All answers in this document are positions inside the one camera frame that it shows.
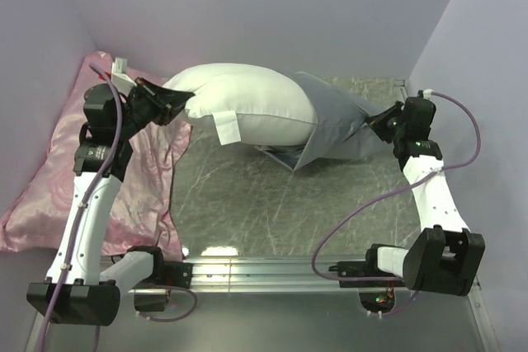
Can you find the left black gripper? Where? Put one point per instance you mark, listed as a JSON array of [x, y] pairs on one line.
[[164, 101]]

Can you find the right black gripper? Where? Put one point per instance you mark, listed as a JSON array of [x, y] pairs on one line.
[[379, 122]]

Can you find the grey pillowcase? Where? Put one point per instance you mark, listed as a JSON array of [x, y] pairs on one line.
[[341, 131]]

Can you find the white pillow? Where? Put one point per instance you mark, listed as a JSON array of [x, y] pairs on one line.
[[244, 103]]

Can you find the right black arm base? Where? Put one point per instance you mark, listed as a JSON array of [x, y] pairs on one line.
[[379, 297]]

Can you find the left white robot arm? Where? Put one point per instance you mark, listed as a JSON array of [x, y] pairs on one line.
[[75, 290]]

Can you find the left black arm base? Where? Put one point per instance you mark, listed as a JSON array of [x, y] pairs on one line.
[[153, 294]]

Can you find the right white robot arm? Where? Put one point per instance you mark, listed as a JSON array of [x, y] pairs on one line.
[[446, 255]]

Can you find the pink satin rose pillow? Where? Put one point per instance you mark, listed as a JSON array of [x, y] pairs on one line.
[[140, 214]]

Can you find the grey marble mat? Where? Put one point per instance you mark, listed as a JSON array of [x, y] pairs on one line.
[[235, 200]]

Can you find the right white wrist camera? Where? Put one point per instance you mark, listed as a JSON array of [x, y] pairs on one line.
[[425, 94]]

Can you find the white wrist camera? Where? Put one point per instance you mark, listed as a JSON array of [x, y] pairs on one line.
[[122, 82], [425, 94]]

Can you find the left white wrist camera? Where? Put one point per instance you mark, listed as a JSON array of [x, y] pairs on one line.
[[122, 82]]

